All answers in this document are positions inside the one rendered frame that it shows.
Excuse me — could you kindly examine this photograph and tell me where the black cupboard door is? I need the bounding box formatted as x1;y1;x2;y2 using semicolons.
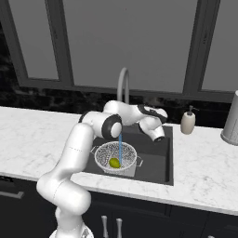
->
83;209;113;238
112;211;171;238

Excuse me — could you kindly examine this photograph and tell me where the black sink front panel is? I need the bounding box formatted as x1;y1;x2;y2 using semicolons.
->
88;191;172;218

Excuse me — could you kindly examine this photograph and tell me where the grey curved sink faucet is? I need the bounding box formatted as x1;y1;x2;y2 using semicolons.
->
116;67;131;105

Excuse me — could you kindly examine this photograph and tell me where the white wire mesh colander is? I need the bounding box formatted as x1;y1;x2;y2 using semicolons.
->
90;140;144;177

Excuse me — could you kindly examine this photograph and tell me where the dark grey framed window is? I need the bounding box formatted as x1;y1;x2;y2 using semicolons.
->
0;0;238;104

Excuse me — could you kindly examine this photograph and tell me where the black drawer front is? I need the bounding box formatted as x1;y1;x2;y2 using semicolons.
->
0;175;58;238

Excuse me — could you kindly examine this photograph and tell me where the silver cupboard door handle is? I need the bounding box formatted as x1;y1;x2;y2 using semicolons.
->
115;218;124;238
100;215;110;238

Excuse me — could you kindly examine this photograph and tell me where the blue water stream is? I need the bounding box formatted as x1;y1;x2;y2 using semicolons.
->
118;132;124;165

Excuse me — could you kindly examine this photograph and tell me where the yellow-green pear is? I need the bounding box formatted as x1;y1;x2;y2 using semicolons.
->
108;157;122;169

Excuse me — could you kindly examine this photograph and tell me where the beige soap dispenser bottle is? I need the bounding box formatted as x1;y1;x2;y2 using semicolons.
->
179;104;200;136

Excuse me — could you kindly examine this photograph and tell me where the silver drawer handle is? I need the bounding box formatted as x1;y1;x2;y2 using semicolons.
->
0;190;25;200

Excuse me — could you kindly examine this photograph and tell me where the dark grey sink basin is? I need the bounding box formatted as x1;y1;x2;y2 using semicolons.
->
82;123;175;187

